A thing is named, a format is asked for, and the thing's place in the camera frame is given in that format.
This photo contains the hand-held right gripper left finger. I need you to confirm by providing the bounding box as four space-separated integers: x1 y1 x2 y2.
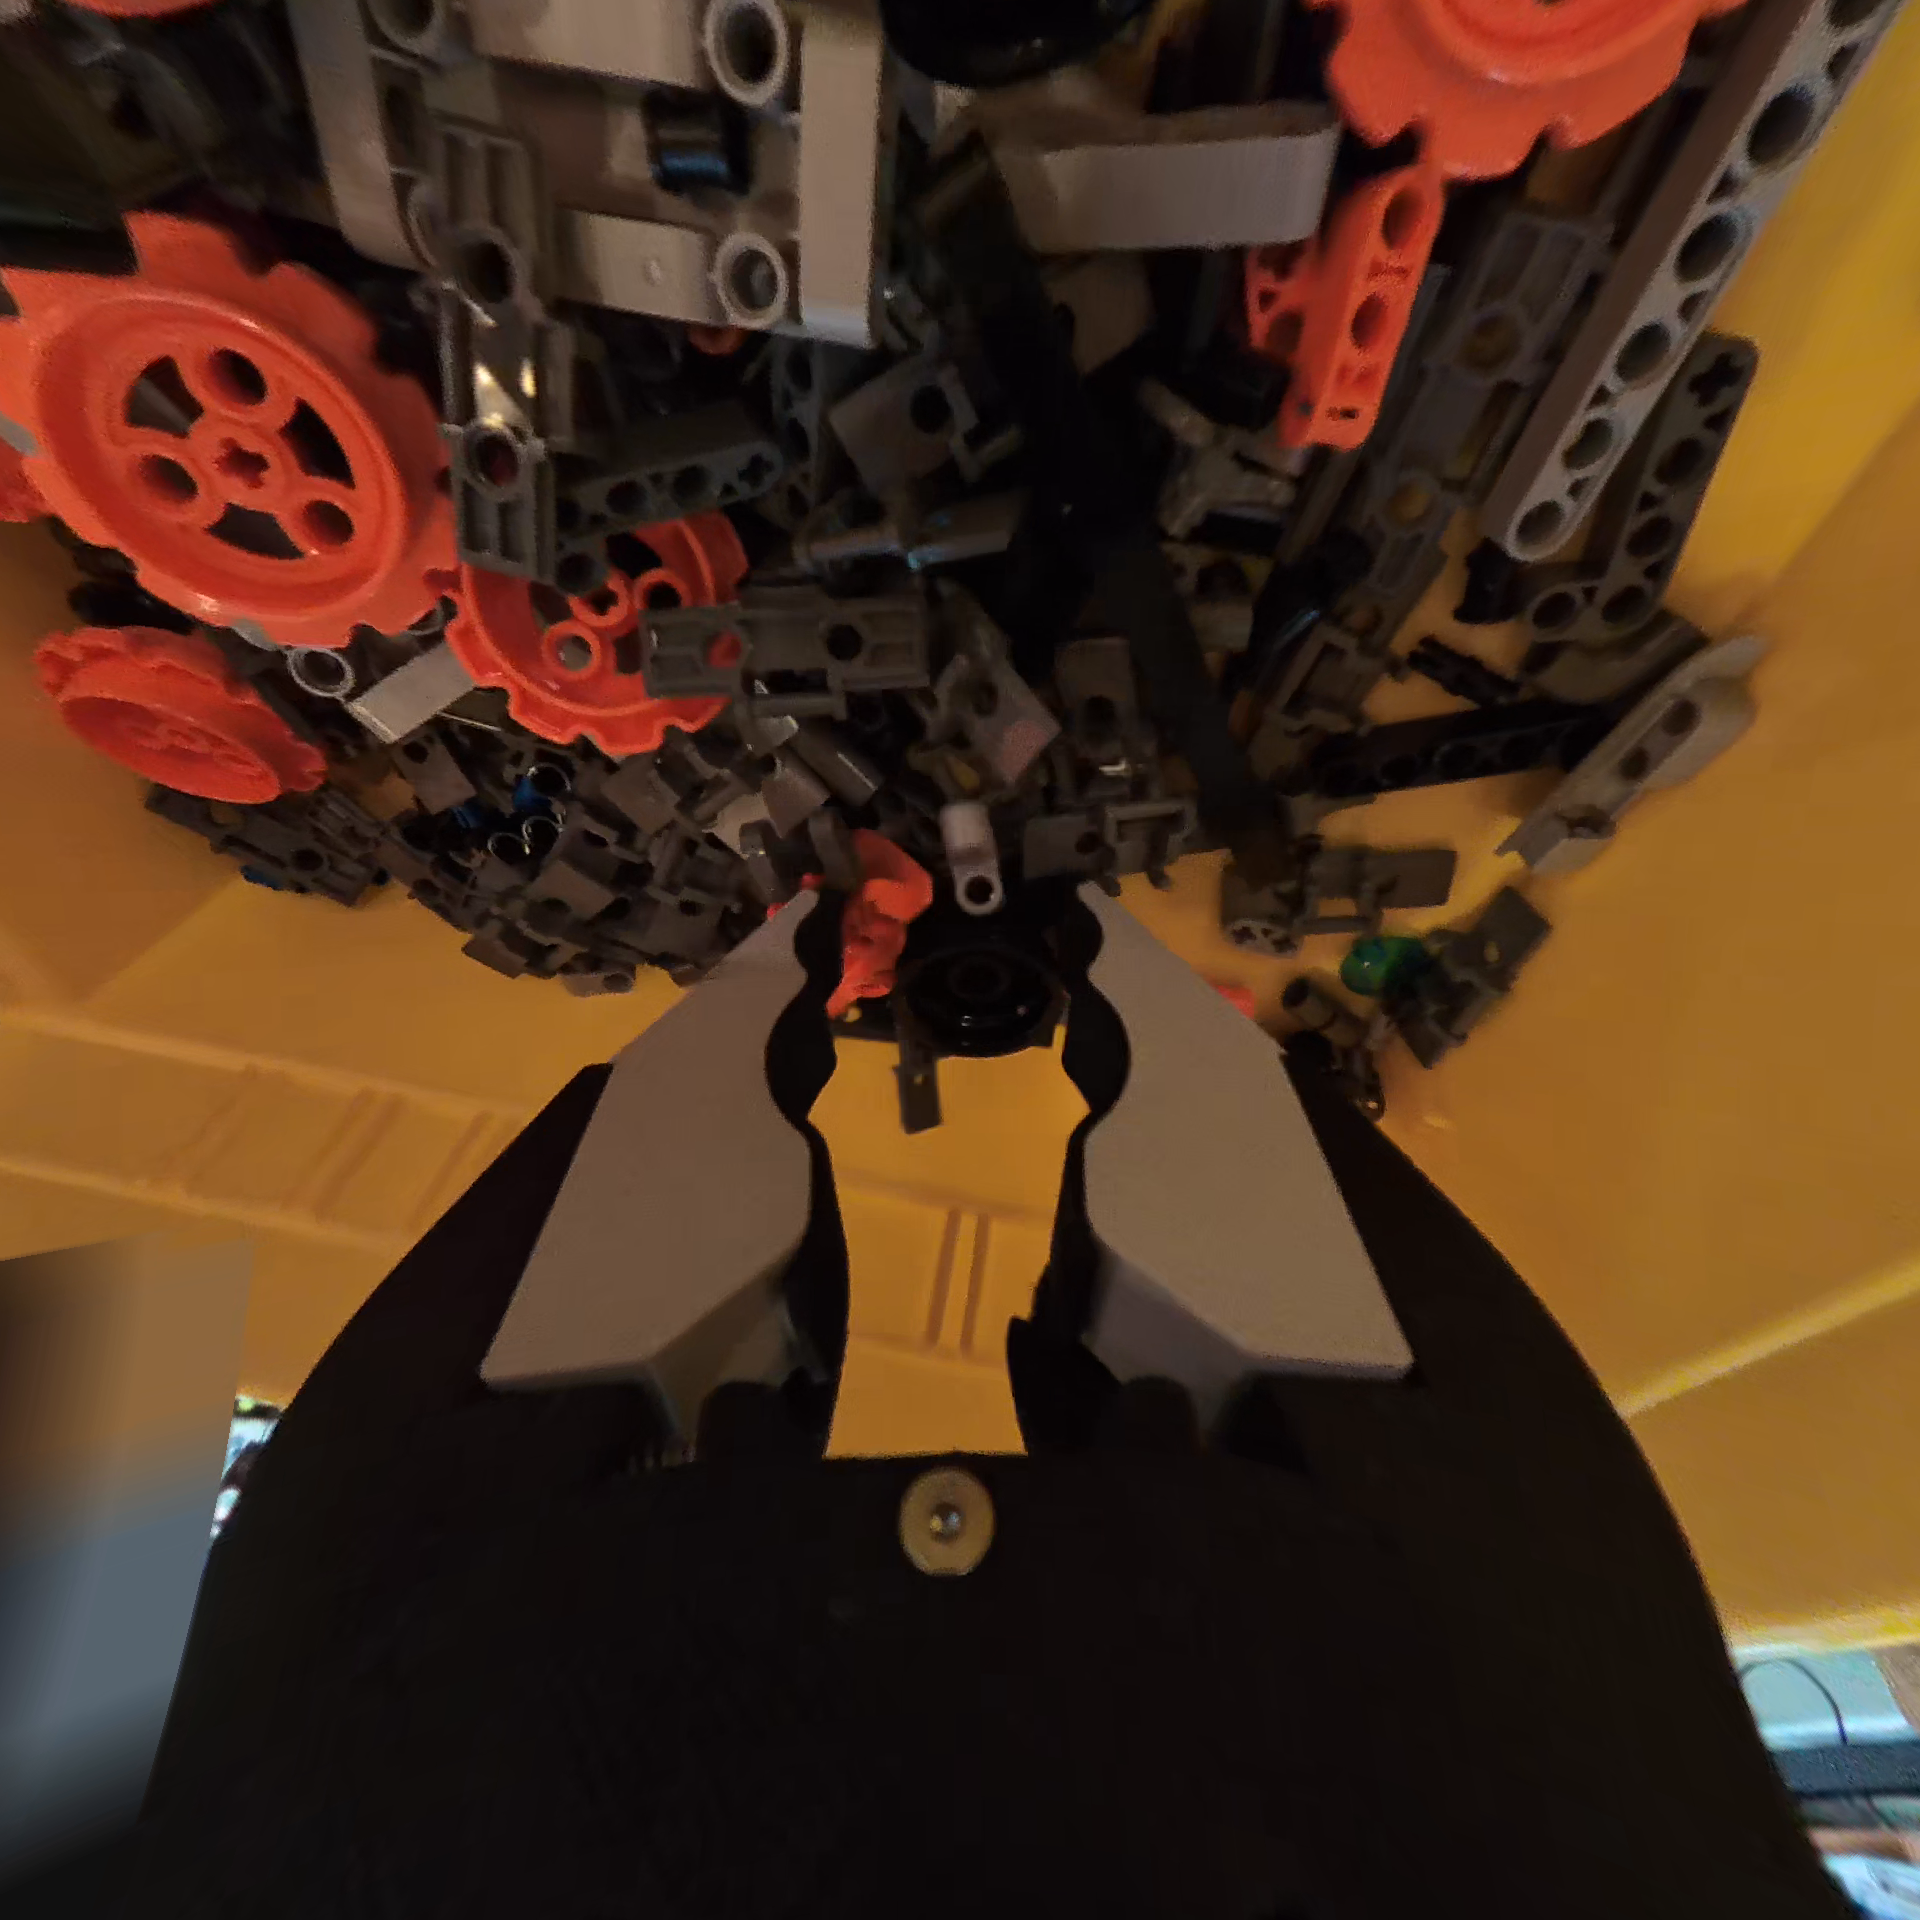
477 886 852 1453

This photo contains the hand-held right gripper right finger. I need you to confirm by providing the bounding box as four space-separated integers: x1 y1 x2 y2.
1006 884 1420 1453

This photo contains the black rubber tyre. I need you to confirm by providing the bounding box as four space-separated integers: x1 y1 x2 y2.
897 913 1058 1059

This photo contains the yellow parts bin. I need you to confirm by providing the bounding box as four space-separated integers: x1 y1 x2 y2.
0 0 1920 1652

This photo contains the pile of building pieces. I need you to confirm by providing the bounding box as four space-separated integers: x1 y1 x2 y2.
0 0 1914 1142

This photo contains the orange toothed wheel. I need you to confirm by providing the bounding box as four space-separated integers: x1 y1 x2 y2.
32 627 330 805
448 509 752 758
0 209 460 647
1306 0 1749 183

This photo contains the grey curved panel piece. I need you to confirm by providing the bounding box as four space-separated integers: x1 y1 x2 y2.
1500 637 1765 880

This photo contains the orange holed angle piece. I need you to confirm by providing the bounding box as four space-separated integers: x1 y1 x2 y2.
1246 158 1450 453

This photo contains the long grey frame piece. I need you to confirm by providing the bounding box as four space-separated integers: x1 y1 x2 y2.
285 0 902 350

